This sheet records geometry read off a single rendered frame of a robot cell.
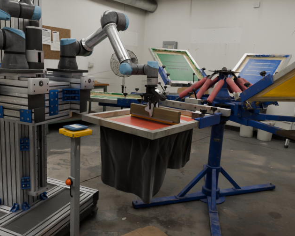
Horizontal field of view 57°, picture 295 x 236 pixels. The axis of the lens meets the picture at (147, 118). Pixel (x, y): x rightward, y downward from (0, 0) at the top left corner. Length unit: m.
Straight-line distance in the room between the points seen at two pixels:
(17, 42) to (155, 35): 5.85
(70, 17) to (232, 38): 3.40
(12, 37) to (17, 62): 0.14
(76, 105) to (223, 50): 4.72
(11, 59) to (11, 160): 0.77
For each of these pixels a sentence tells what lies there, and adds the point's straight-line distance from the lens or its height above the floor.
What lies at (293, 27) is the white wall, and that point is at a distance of 6.00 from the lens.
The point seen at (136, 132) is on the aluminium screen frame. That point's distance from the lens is 1.47.
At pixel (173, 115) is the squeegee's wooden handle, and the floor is 1.03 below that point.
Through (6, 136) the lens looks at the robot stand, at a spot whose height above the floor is 0.77.
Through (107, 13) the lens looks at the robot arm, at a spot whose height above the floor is 1.64.
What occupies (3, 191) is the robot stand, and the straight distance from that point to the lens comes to 2.39.
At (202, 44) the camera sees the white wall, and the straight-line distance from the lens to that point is 6.63.
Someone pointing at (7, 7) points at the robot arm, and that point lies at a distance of 1.54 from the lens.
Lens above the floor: 1.33
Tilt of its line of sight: 11 degrees down
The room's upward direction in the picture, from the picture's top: 3 degrees clockwise
